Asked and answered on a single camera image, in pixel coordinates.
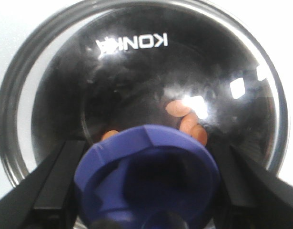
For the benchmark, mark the dark blue saucepan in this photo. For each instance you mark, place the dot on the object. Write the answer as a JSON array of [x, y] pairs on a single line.
[[16, 74]]

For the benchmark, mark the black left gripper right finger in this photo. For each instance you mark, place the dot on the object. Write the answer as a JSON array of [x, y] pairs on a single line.
[[250, 197]]

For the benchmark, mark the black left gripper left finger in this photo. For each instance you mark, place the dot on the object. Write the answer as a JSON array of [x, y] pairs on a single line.
[[45, 199]]

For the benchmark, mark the glass lid blue knob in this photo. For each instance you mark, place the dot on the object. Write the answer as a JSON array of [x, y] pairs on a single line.
[[117, 70]]

